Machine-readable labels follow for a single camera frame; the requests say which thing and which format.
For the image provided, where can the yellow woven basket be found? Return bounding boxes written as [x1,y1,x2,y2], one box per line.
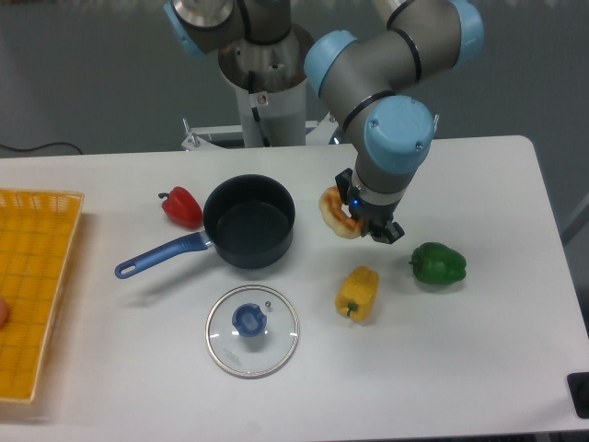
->
[1,189,85,403]

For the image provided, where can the dark pot blue handle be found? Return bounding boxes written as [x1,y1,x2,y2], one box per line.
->
[114,174,295,279]

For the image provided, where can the red bell pepper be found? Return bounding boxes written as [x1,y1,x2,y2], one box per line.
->
[158,186,203,230]

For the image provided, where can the yellow bell pepper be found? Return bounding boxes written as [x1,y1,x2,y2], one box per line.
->
[334,266,379,322]

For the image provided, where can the glass lid blue knob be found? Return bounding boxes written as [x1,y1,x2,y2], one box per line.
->
[204,285,300,378]

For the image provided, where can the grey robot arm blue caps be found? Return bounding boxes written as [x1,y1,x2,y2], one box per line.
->
[164,1,484,244]

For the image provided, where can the black device table corner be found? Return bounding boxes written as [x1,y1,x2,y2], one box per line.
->
[567,372,589,419]

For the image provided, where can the green bell pepper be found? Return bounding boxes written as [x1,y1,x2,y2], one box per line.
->
[409,242,467,285]

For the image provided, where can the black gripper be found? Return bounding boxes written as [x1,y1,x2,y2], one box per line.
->
[335,169,405,244]

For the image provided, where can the metal base frame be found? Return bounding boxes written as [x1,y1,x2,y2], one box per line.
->
[181,112,349,151]

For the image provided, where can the black cable on floor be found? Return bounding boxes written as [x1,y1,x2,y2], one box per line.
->
[0,142,84,156]

